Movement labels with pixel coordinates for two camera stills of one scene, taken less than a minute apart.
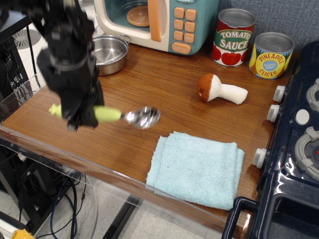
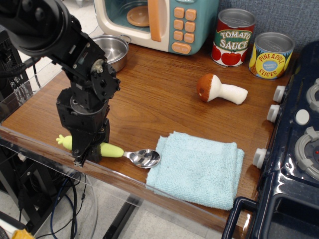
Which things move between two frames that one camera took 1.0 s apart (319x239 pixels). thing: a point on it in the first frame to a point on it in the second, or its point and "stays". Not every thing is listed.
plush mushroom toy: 209,87 stays
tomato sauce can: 234,35 stays
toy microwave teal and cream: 179,27 stays
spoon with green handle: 142,117 to 141,158
